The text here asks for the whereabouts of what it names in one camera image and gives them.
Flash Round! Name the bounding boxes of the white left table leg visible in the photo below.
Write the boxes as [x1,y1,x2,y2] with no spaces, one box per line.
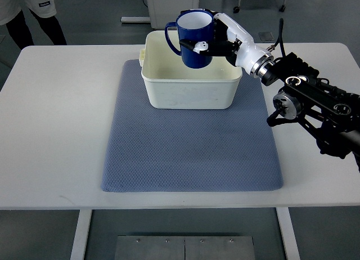
[70,209,92,260]

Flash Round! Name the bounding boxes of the metal floor plate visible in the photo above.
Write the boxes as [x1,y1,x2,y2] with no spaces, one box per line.
[114,236,255,259]

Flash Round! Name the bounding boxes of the white right table leg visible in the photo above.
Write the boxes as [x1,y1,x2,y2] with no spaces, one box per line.
[276,207,300,260]

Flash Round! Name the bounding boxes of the white table leg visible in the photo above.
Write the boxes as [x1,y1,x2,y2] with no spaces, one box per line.
[276,207,300,260]
[70,209,92,260]

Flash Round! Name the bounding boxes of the wheeled cart legs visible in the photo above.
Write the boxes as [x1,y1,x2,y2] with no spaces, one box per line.
[232,0,287,14]

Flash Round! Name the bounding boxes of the blue-grey textured mat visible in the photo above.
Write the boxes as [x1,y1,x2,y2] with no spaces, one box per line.
[101,60,283,192]

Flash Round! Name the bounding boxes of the grey floor socket cover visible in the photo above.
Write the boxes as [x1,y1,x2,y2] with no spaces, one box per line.
[258,32,274,42]

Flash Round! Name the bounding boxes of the blue mug white inside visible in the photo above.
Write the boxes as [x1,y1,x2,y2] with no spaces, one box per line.
[165,9,214,69]

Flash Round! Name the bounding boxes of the cream plastic box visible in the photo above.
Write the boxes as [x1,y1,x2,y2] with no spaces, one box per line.
[139,30,242,110]

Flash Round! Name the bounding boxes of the person in black trousers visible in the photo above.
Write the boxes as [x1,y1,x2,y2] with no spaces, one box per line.
[0,0,68,50]

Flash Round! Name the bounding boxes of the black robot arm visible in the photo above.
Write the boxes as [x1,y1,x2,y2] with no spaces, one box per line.
[259,19,359,162]

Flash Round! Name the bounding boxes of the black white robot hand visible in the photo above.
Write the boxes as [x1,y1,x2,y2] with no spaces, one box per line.
[179,9,274,78]

